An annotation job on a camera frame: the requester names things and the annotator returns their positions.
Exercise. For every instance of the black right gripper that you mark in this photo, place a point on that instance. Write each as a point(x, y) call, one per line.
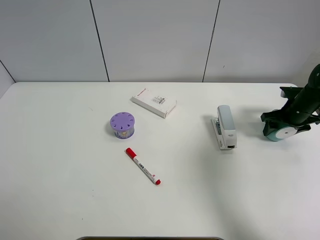
point(301, 103)

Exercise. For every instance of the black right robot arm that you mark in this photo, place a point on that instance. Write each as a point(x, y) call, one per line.
point(314, 82)

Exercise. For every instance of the white grey stapler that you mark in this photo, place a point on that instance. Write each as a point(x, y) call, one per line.
point(224, 128)

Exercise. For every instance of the white cardboard box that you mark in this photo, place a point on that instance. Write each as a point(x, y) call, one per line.
point(155, 103)

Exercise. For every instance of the red whiteboard marker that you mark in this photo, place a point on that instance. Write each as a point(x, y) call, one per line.
point(153, 178)

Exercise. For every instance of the purple round container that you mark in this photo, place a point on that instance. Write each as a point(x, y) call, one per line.
point(123, 125)

